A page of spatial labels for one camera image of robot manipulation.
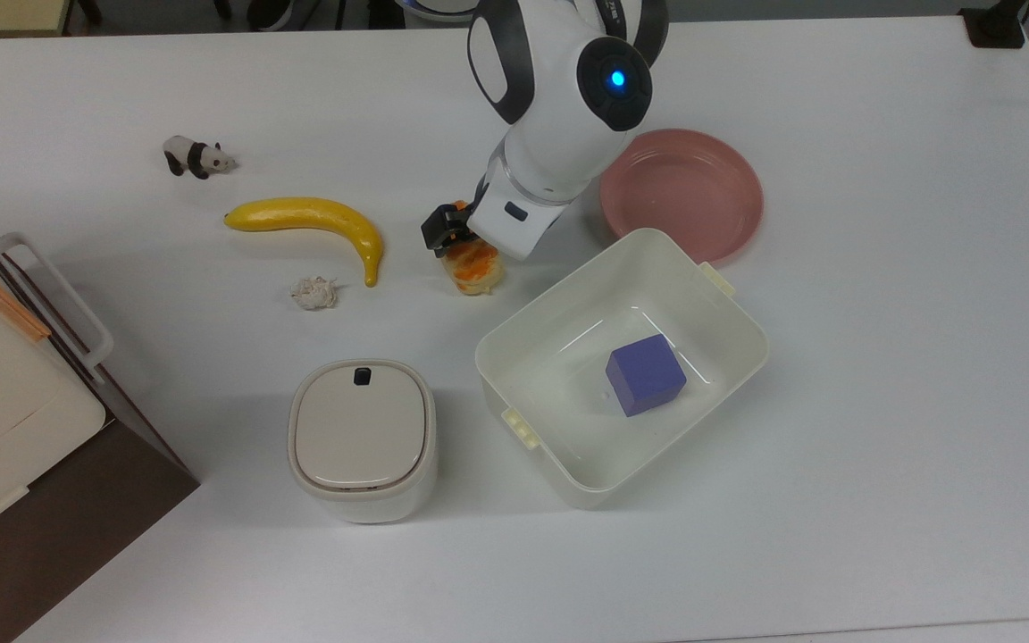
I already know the black table clamp mount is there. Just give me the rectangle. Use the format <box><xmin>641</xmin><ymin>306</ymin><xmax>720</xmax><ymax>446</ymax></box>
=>
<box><xmin>959</xmin><ymin>0</ymin><xmax>1029</xmax><ymax>49</ymax></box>

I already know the white plastic storage bin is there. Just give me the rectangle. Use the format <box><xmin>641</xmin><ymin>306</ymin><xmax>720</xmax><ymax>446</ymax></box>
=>
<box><xmin>475</xmin><ymin>228</ymin><xmax>770</xmax><ymax>510</ymax></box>

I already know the orange glazed toy bread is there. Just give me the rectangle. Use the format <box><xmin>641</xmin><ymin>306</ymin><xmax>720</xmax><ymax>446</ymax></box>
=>
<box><xmin>440</xmin><ymin>200</ymin><xmax>506</xmax><ymax>296</ymax></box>

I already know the brown box with white handle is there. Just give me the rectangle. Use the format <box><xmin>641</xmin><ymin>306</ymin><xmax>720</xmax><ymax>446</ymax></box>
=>
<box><xmin>0</xmin><ymin>195</ymin><xmax>201</xmax><ymax>643</ymax></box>

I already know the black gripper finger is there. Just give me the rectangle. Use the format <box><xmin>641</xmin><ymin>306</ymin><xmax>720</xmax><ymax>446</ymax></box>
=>
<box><xmin>421</xmin><ymin>203</ymin><xmax>480</xmax><ymax>258</ymax></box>

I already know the black and white panda figurine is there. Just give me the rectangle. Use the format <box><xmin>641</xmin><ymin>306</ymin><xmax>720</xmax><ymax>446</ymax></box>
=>
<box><xmin>163</xmin><ymin>136</ymin><xmax>237</xmax><ymax>180</ymax></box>

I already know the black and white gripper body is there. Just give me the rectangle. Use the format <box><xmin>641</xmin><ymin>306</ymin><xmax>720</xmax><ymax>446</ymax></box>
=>
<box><xmin>466</xmin><ymin>159</ymin><xmax>571</xmax><ymax>263</ymax></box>

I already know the pink plastic plate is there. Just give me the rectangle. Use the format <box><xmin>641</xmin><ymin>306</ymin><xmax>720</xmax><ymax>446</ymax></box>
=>
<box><xmin>599</xmin><ymin>129</ymin><xmax>765</xmax><ymax>266</ymax></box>

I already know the white lidded trash can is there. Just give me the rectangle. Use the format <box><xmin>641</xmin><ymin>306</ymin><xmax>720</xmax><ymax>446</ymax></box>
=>
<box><xmin>288</xmin><ymin>359</ymin><xmax>438</xmax><ymax>524</ymax></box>

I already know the purple cube block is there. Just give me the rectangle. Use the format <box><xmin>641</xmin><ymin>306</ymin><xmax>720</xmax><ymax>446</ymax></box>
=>
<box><xmin>606</xmin><ymin>334</ymin><xmax>688</xmax><ymax>418</ymax></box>

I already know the yellow toy banana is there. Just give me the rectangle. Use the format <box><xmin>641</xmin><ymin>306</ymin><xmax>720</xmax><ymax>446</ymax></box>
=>
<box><xmin>224</xmin><ymin>197</ymin><xmax>384</xmax><ymax>288</ymax></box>

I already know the crumpled white paper ball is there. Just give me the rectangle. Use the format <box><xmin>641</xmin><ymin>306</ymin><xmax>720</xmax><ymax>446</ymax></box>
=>
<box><xmin>290</xmin><ymin>276</ymin><xmax>339</xmax><ymax>311</ymax></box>

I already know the yellowish wooden desk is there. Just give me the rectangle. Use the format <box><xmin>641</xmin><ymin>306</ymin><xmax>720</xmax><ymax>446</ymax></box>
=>
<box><xmin>0</xmin><ymin>0</ymin><xmax>74</xmax><ymax>38</ymax></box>

